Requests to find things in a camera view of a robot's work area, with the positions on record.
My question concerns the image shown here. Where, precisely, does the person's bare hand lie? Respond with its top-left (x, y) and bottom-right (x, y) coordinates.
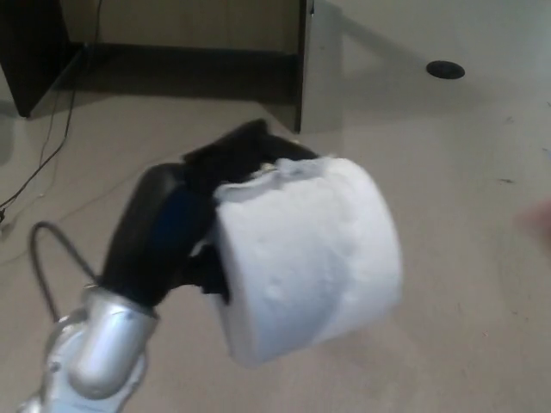
top-left (515, 199), bottom-right (551, 243)

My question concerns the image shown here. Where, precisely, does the white toilet paper roll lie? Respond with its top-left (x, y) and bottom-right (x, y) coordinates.
top-left (212, 156), bottom-right (404, 372)

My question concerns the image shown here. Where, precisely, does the dark wood desk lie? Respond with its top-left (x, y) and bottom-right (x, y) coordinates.
top-left (0, 0), bottom-right (319, 134)

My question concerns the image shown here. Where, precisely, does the black round floor cap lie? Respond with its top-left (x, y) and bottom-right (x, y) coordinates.
top-left (425, 60), bottom-right (466, 80)

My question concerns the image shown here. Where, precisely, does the thin dark cable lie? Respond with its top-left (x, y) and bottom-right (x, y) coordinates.
top-left (36, 96), bottom-right (59, 177)

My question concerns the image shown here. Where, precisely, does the grey wrist cable loop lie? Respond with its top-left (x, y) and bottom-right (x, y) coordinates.
top-left (28, 220), bottom-right (98, 323)

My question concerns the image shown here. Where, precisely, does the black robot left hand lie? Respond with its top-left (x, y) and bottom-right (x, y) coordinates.
top-left (99, 119), bottom-right (321, 309)

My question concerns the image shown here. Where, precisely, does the thick black power cable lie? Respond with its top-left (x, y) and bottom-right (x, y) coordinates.
top-left (0, 0), bottom-right (102, 210)

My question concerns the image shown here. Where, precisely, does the thin grey cable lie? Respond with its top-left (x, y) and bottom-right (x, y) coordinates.
top-left (0, 182), bottom-right (134, 264)

